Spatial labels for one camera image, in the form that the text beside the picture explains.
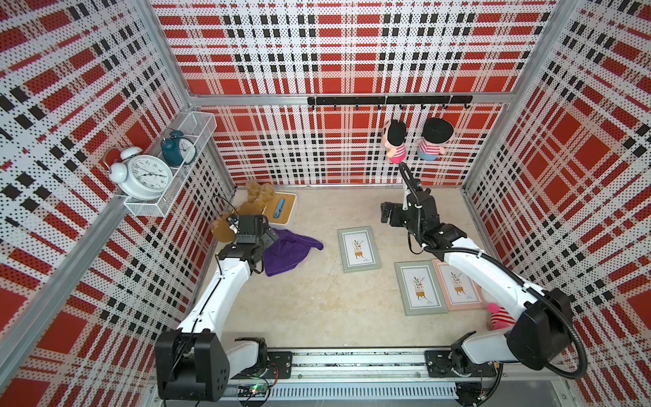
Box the purple microfiber cloth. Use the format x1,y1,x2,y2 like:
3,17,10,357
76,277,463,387
263,229,324,276

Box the green frame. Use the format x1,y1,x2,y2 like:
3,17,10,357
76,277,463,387
337,226,381,273
394,261,449,316

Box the pink picture frame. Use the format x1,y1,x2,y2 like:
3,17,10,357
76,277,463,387
432,259,488,311

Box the pink object behind right arm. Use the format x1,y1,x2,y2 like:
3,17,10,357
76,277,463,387
488,304,516,331

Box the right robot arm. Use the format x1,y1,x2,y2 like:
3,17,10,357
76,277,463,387
381,190,588,380

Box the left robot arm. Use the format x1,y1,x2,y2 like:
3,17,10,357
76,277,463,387
154,215,278,403

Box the brown plush toy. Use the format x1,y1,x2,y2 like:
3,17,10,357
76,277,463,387
210,180,276,243

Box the blue object on box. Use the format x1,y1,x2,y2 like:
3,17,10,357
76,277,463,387
273,198,286,219

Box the white box wooden lid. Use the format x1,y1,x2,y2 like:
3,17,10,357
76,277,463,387
263,193,298,229

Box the doll pink striped shirt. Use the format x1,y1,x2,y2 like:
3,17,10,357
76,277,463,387
381,120,407,164

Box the doll blue pants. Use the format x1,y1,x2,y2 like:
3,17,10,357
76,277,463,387
417,117,454,161

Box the teal alarm clock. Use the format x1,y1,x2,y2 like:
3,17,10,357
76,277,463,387
161,130,198,167

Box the white alarm clock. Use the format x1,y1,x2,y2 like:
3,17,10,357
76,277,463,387
108,147,173,201

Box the green circuit board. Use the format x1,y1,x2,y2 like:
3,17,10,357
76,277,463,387
237,383,269,399

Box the white wire shelf basket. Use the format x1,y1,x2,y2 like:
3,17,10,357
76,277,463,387
125,111,217,217

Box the black hook rail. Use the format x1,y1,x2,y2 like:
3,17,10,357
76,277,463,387
307,95,473,107

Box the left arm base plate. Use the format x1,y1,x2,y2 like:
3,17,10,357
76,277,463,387
257,351,294,382

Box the aluminium front rail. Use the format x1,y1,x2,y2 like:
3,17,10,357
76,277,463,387
149,347,568,383

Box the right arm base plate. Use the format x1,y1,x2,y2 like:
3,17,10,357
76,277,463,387
425,349,497,378

